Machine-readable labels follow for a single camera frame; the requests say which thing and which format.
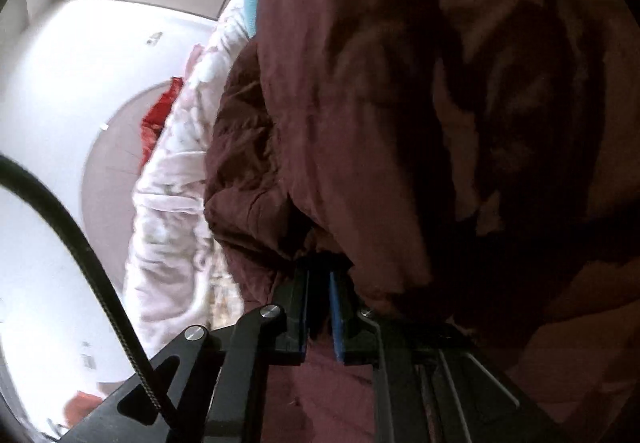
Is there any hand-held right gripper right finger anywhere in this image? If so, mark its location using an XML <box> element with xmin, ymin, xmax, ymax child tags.
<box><xmin>327</xmin><ymin>268</ymin><xmax>566</xmax><ymax>443</ymax></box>

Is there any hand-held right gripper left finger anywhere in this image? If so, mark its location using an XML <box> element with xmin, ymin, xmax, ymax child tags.
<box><xmin>67</xmin><ymin>263</ymin><xmax>313</xmax><ymax>443</ymax></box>

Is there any maroon quilted puffer jacket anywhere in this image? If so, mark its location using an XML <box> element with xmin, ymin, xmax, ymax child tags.
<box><xmin>202</xmin><ymin>0</ymin><xmax>640</xmax><ymax>443</ymax></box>

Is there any red cloth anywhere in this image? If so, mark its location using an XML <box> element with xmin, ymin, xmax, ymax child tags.
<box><xmin>140</xmin><ymin>76</ymin><xmax>185</xmax><ymax>159</ymax></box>

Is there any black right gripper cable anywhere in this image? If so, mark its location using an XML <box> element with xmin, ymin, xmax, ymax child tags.
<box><xmin>0</xmin><ymin>154</ymin><xmax>183</xmax><ymax>443</ymax></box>

